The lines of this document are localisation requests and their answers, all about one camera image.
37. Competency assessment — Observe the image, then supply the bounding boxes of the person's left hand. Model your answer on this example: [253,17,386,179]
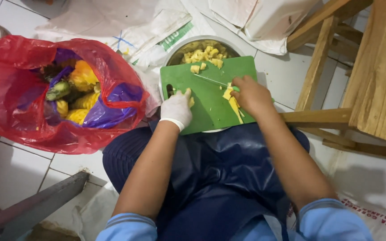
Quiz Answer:
[160,88,194,132]

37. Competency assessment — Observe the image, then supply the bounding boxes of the person's right hand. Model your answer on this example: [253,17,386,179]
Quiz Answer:
[230,75,276,118]

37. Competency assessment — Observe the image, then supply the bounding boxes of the green handled knife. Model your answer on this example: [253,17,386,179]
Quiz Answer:
[193,73,276,103]

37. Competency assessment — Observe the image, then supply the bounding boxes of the long pineapple strip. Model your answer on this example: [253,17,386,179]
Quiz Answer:
[222,83,245,125]

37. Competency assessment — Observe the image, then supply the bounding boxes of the green plastic cutting board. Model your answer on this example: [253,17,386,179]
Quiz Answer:
[160,56,258,136]

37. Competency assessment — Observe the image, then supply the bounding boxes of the round metal bowl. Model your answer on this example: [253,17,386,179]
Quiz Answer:
[159,35,246,133]

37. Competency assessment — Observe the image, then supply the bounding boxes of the heap of pineapple chunks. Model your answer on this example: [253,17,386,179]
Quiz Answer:
[180,40,234,69]

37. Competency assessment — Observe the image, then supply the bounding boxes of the plain white folded sack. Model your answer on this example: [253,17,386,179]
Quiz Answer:
[180,0,321,56]

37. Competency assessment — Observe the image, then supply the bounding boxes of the purple plastic bag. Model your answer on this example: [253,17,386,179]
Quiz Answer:
[17,48,144,129]

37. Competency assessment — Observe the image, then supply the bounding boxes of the dark blue striped trousers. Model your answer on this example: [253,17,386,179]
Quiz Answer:
[102,126,187,241]

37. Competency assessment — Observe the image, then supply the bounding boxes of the white sack with green print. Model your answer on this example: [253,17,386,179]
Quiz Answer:
[35,0,214,118]

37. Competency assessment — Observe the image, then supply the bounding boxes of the dark blue apron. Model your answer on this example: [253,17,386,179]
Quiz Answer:
[149,120,311,241]

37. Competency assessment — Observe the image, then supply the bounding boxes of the peeled yellow pineapple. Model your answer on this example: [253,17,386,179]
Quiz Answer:
[68,60,100,92]
[71,92,101,110]
[66,109,90,126]
[56,99,69,118]

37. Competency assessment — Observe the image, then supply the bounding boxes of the wooden stool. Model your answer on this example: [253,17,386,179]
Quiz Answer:
[286,0,374,112]

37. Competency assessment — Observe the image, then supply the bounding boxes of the green pineapple stalk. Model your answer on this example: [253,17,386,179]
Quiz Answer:
[45,81,71,102]

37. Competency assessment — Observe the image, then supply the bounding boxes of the wooden table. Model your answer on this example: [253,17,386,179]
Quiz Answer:
[279,0,386,162]

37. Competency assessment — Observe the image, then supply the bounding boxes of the crumpled white plastic sheet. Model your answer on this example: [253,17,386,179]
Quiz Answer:
[72,182,120,241]

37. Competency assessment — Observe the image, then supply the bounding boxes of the light blue shirt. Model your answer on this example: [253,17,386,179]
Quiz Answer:
[95,198,374,241]

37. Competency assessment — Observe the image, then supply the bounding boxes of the red plastic bag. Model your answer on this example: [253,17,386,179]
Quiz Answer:
[0,35,150,155]

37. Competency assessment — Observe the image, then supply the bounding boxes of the grey metal bar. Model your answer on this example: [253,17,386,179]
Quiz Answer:
[0,171,90,241]

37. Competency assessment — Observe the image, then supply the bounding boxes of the white sack with red print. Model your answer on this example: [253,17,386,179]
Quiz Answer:
[285,194,386,241]

